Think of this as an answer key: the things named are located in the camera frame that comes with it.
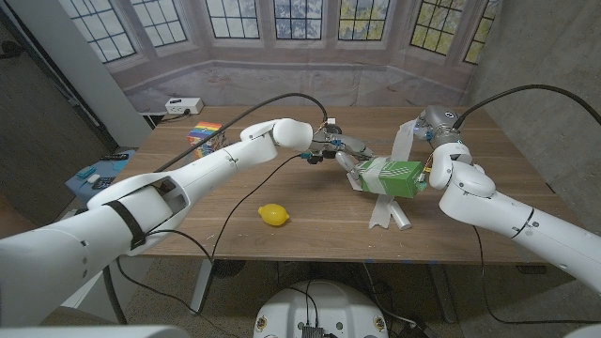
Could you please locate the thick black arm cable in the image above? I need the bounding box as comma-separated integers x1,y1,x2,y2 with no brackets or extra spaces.
153,92,329,174
452,84,601,131

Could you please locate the white power strip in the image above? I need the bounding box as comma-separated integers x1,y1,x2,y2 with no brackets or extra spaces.
163,97,205,115

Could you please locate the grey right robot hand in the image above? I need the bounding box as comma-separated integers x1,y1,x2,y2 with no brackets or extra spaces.
412,104,464,149

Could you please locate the white cylindrical tape roll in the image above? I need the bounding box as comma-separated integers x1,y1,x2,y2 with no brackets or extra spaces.
391,201,413,232

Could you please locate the yellow lemon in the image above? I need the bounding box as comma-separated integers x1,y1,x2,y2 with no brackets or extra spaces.
257,203,291,227

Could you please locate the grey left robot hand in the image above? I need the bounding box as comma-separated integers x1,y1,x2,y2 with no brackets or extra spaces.
312,131,377,189

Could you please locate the metal table leg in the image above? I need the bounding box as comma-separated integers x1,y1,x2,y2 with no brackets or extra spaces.
426,262,457,324
189,259,215,316

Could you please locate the green cardboard box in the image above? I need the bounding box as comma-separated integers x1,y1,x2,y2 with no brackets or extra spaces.
359,157,426,199

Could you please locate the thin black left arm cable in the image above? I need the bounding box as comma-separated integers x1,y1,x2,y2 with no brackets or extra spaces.
115,153,304,316

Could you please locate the printed window backdrop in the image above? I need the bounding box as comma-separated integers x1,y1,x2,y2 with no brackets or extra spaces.
55,0,503,108

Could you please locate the rainbow striped box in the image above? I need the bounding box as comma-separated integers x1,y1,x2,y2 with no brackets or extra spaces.
186,121,226,160

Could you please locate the white pillar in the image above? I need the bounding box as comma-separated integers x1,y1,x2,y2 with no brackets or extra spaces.
7,0,154,137

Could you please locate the white gauze bandage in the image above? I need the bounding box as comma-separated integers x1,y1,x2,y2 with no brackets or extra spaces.
359,119,420,230

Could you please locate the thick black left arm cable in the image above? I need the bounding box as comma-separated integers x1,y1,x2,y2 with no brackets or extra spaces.
153,92,329,174

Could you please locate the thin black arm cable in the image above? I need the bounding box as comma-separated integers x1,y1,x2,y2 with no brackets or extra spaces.
115,153,304,316
471,224,601,326

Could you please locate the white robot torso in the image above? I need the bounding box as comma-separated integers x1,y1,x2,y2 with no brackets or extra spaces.
252,280,390,338

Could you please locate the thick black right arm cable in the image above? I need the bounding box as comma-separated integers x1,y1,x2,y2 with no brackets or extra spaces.
452,84,601,131

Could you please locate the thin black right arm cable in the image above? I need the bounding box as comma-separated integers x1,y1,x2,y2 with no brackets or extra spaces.
471,224,601,326

